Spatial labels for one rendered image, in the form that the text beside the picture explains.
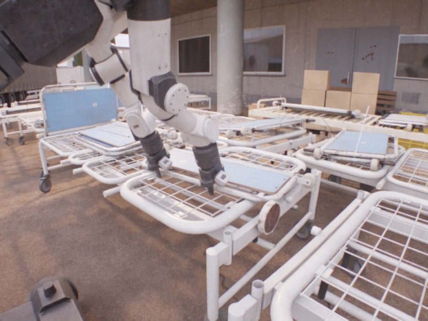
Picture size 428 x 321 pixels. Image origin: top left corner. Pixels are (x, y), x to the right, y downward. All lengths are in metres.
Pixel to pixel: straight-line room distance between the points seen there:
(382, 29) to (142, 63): 6.48
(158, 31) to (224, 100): 5.28
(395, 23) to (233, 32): 3.63
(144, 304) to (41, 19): 1.10
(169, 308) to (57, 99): 1.93
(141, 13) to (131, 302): 1.11
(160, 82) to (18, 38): 0.30
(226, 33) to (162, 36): 5.30
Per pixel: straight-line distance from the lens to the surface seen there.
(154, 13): 0.54
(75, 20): 0.61
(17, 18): 0.59
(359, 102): 4.40
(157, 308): 1.22
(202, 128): 0.76
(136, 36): 0.56
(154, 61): 0.56
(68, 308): 1.06
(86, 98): 2.56
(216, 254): 0.75
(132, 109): 0.99
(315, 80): 4.48
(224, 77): 5.77
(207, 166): 0.88
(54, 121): 2.49
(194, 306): 1.21
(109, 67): 0.94
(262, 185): 1.00
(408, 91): 6.69
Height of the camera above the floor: 0.93
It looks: 18 degrees down
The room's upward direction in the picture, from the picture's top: straight up
